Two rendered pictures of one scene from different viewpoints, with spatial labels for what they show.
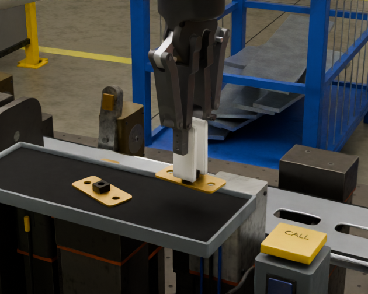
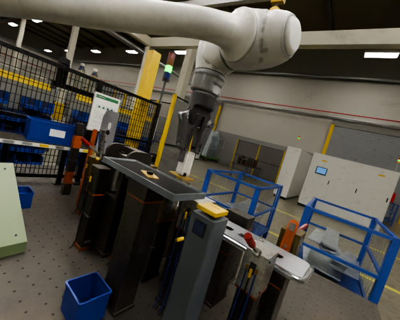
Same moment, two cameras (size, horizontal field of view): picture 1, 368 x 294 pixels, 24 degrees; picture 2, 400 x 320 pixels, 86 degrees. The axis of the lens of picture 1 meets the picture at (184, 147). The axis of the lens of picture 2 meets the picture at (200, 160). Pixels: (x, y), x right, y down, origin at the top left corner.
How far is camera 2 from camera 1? 0.48 m
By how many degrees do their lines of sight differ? 21
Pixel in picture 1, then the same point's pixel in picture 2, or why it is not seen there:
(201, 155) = (188, 167)
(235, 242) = not seen: hidden behind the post
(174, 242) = (162, 192)
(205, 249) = (173, 196)
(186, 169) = (180, 169)
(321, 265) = (221, 222)
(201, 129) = (192, 155)
